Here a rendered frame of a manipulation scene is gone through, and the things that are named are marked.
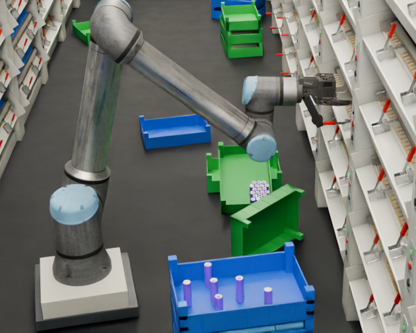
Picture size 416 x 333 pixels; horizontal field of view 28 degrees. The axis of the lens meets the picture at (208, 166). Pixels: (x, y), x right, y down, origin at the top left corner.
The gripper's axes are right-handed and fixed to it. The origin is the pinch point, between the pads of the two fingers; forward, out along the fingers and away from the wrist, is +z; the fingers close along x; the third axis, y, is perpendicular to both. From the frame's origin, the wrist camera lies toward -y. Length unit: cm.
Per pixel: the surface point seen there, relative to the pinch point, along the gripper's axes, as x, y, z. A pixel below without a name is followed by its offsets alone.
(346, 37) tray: 15.2, 15.0, -3.2
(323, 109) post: 35.4, -19.0, -4.9
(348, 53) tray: 3.4, 13.8, -4.5
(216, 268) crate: -78, -12, -46
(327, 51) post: 35.4, 3.0, -5.7
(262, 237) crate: 9, -58, -27
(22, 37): 146, -32, -136
